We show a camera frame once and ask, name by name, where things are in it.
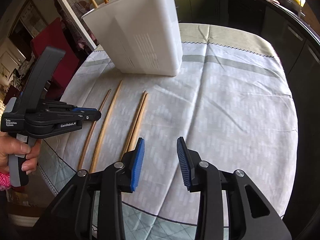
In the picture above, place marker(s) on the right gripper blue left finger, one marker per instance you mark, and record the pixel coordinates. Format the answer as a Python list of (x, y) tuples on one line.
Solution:
[(137, 164)]

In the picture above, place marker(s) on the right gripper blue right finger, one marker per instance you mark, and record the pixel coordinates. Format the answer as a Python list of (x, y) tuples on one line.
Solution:
[(185, 162)]

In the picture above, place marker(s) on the wooden chopstick five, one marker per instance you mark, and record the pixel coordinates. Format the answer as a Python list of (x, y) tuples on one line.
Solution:
[(133, 123)]

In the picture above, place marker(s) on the wooden chopstick three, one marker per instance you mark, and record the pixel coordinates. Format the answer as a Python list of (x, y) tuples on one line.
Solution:
[(103, 130)]

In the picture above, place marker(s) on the wooden chopstick two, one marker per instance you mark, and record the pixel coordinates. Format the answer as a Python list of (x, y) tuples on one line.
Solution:
[(91, 130)]

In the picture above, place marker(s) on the wooden chopstick six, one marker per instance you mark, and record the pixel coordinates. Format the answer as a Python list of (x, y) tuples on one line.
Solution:
[(135, 132)]

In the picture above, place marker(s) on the person's left hand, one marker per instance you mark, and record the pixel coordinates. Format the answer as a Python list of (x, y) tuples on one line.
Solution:
[(12, 146)]

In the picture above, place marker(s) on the patterned tablecloth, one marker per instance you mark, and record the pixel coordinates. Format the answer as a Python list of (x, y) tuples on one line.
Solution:
[(230, 102)]

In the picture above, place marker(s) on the red chair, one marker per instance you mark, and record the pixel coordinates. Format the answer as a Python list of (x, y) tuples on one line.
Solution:
[(61, 60)]

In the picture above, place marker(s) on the white plastic utensil holder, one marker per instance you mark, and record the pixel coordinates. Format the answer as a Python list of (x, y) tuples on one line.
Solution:
[(139, 36)]

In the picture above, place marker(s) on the green lower cabinets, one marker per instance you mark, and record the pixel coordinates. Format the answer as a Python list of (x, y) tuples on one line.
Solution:
[(198, 11)]

